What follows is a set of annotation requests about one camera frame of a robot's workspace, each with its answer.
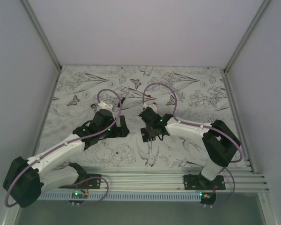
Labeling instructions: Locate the right controller board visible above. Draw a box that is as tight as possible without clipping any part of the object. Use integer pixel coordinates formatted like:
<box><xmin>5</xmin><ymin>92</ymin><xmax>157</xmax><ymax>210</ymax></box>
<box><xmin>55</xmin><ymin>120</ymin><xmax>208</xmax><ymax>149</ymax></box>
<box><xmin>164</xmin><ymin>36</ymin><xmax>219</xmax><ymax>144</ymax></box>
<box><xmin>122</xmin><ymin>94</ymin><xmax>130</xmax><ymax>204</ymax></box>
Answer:
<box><xmin>200</xmin><ymin>192</ymin><xmax>216</xmax><ymax>209</ymax></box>

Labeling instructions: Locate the aluminium frame post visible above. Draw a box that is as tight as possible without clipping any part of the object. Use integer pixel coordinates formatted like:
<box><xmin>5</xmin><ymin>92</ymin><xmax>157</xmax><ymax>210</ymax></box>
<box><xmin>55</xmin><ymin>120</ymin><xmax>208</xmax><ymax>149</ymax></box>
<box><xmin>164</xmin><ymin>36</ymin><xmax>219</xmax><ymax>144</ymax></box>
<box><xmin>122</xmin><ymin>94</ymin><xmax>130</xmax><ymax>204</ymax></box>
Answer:
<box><xmin>20</xmin><ymin>0</ymin><xmax>63</xmax><ymax>71</ymax></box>
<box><xmin>223</xmin><ymin>0</ymin><xmax>272</xmax><ymax>74</ymax></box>

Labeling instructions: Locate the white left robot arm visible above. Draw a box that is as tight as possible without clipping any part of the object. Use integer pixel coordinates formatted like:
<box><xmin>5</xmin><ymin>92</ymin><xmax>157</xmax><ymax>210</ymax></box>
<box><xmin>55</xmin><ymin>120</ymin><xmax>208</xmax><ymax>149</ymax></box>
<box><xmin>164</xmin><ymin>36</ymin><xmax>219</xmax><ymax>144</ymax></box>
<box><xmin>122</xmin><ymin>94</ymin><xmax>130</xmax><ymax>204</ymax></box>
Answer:
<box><xmin>3</xmin><ymin>109</ymin><xmax>129</xmax><ymax>208</ymax></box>

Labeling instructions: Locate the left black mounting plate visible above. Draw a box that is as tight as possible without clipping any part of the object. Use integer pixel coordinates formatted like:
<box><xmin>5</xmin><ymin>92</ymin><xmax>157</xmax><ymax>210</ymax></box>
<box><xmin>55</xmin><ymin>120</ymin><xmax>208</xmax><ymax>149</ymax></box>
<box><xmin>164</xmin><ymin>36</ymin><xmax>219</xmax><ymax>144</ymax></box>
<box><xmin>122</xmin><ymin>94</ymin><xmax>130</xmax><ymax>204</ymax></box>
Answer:
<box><xmin>59</xmin><ymin>174</ymin><xmax>101</xmax><ymax>189</ymax></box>

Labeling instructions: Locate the aluminium frame post left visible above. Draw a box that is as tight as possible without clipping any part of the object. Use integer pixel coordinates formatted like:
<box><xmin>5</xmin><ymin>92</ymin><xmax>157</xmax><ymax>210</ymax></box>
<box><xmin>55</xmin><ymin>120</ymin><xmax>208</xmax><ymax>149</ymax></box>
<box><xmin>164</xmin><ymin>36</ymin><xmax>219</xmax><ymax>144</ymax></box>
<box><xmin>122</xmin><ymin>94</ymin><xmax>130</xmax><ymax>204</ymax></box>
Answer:
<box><xmin>20</xmin><ymin>0</ymin><xmax>63</xmax><ymax>71</ymax></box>

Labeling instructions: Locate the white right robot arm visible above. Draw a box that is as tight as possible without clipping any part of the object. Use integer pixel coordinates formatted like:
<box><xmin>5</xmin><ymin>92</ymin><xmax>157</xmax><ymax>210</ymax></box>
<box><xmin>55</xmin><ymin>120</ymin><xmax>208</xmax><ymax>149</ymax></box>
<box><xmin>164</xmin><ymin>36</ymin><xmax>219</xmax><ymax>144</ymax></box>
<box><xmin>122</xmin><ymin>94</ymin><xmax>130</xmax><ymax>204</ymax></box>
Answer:
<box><xmin>139</xmin><ymin>106</ymin><xmax>243</xmax><ymax>190</ymax></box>

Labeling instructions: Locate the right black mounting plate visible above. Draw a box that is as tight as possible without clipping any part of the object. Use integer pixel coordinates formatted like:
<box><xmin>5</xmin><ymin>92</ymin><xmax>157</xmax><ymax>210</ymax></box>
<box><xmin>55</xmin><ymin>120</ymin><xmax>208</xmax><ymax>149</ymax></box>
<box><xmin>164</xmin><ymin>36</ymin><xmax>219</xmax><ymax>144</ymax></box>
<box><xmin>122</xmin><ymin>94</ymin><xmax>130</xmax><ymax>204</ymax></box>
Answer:
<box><xmin>183</xmin><ymin>173</ymin><xmax>226</xmax><ymax>191</ymax></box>

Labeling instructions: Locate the white slotted cable duct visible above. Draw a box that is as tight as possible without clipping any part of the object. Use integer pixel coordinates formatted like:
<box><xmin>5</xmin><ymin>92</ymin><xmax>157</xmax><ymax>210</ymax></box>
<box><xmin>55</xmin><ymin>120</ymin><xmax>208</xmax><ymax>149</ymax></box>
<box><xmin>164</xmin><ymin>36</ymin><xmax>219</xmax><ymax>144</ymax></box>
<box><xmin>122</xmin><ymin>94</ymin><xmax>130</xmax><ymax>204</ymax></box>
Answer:
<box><xmin>38</xmin><ymin>191</ymin><xmax>200</xmax><ymax>202</ymax></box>

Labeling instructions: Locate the controller board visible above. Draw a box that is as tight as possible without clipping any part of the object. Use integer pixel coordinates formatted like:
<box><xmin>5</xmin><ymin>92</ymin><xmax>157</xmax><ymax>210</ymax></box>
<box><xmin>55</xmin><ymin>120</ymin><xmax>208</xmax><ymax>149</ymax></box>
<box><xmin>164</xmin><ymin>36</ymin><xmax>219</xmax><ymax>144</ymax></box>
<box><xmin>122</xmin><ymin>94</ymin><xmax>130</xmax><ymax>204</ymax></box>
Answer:
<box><xmin>69</xmin><ymin>191</ymin><xmax>88</xmax><ymax>206</ymax></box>
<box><xmin>200</xmin><ymin>192</ymin><xmax>216</xmax><ymax>209</ymax></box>

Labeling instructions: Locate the aluminium frame post right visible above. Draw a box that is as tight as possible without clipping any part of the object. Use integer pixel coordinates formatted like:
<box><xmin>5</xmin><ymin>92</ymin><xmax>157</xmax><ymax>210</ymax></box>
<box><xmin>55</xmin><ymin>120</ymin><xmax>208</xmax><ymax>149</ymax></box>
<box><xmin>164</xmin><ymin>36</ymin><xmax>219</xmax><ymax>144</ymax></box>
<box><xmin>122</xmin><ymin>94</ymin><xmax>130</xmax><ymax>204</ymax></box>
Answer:
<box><xmin>223</xmin><ymin>0</ymin><xmax>272</xmax><ymax>74</ymax></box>

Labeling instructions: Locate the black mounting plate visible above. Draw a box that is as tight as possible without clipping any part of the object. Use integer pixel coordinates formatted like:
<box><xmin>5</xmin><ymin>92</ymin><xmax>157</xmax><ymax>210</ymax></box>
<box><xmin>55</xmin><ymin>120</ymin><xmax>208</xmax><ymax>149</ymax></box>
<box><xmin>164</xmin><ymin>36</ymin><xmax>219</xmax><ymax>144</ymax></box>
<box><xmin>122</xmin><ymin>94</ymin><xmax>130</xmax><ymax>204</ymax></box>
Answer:
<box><xmin>59</xmin><ymin>174</ymin><xmax>101</xmax><ymax>189</ymax></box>
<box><xmin>183</xmin><ymin>173</ymin><xmax>226</xmax><ymax>191</ymax></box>

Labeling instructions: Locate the silver ratchet wrench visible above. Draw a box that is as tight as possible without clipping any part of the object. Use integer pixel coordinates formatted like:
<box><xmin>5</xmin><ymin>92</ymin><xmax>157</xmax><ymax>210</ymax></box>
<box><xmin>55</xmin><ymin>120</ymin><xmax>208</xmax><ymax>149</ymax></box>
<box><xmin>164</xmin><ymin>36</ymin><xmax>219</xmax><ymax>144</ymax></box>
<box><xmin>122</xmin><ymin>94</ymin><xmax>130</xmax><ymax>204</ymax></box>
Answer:
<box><xmin>90</xmin><ymin>103</ymin><xmax>97</xmax><ymax>111</ymax></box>

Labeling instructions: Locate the left controller board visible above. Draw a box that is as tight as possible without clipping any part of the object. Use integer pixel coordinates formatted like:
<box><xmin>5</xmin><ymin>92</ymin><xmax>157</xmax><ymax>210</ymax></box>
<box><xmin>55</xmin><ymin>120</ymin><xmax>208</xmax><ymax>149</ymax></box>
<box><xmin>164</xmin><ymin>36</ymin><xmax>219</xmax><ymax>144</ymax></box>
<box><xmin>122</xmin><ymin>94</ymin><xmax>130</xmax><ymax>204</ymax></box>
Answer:
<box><xmin>69</xmin><ymin>191</ymin><xmax>88</xmax><ymax>206</ymax></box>

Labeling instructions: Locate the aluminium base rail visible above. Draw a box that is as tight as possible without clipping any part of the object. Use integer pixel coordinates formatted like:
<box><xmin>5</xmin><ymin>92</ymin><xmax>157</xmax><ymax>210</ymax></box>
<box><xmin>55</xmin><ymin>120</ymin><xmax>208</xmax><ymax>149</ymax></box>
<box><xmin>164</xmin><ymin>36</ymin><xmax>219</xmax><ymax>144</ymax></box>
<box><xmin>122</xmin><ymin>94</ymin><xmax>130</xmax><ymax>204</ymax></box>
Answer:
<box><xmin>58</xmin><ymin>170</ymin><xmax>271</xmax><ymax>193</ymax></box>

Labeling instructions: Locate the black fuse box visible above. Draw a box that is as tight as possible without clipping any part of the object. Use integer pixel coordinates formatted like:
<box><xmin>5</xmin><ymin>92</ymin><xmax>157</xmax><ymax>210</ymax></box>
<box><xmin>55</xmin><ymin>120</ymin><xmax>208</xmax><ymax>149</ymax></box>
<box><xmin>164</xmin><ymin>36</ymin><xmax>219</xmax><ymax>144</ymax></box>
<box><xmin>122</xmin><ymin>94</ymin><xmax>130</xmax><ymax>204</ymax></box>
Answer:
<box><xmin>140</xmin><ymin>128</ymin><xmax>156</xmax><ymax>143</ymax></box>

